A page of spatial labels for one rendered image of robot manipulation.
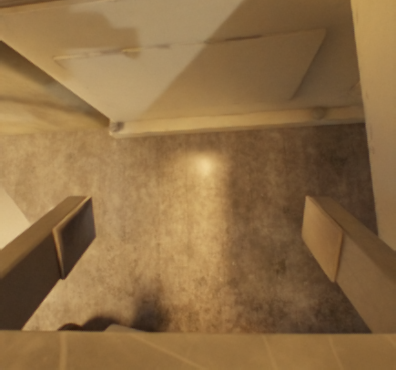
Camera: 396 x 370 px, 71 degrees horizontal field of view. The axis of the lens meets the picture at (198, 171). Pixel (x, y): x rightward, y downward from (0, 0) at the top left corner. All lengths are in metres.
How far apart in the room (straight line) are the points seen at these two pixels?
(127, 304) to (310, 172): 0.72
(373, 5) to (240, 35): 0.26
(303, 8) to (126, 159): 0.71
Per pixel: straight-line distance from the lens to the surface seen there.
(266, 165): 0.92
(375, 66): 0.32
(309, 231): 0.17
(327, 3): 0.52
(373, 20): 0.33
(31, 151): 1.18
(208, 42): 0.54
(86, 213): 0.16
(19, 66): 0.71
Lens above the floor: 0.91
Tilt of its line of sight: 79 degrees down
